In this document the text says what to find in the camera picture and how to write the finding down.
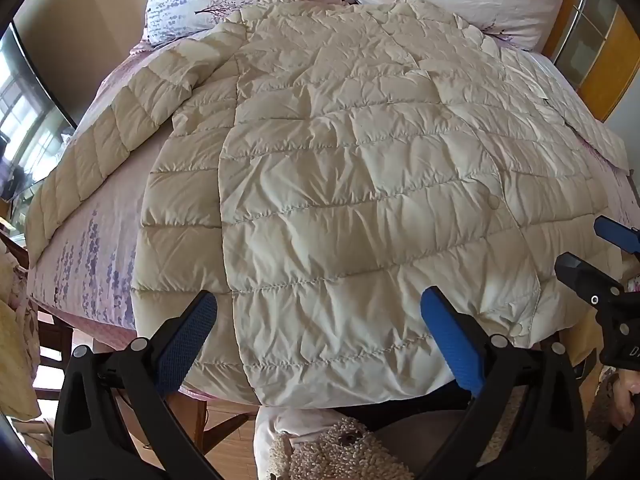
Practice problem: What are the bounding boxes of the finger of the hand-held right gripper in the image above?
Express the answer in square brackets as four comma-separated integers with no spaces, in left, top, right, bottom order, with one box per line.
[555,252,626,311]
[595,216,640,253]

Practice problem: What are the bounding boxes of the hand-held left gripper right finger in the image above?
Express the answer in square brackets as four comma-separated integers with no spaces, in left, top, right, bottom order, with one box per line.
[420,286,588,480]

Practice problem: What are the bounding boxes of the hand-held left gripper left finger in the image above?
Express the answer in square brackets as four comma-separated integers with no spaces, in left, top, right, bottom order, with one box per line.
[52,290,226,480]

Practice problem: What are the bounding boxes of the cream quilted down jacket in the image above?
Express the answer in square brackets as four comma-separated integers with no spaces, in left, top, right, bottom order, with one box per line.
[25,0,632,408]

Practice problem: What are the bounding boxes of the person's right hand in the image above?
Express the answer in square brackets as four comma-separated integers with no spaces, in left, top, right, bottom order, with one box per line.
[612,367,640,431]

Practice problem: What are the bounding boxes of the pink floral bed cover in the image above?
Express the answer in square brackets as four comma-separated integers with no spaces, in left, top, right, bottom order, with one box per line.
[27,0,640,406]

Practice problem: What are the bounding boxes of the beige fleece garment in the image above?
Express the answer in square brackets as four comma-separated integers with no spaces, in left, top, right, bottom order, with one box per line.
[270,417,418,480]

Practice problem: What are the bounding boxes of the yellow cloth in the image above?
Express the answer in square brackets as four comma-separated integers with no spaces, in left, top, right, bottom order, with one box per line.
[0,240,43,423]

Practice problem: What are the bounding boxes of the wooden bed headboard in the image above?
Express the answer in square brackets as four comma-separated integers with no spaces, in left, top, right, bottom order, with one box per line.
[542,0,640,123]

